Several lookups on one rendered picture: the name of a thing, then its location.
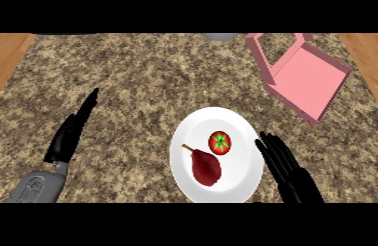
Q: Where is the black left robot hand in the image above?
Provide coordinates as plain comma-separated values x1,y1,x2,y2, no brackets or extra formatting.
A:
43,87,100,164

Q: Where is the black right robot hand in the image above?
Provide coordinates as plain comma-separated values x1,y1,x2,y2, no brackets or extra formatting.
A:
254,131,326,204

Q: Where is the white round plate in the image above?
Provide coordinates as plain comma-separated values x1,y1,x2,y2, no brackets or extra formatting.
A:
168,106,266,204

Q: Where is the red tomato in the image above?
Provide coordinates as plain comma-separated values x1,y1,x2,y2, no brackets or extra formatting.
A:
207,130,233,156

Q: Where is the pink cardboard box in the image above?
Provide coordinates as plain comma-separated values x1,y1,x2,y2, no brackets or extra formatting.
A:
243,33,354,126

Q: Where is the dark red pear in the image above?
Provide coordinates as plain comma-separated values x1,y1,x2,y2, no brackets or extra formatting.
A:
180,143,223,187

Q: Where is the grey round object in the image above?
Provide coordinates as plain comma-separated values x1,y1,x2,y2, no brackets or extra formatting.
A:
202,33,239,42

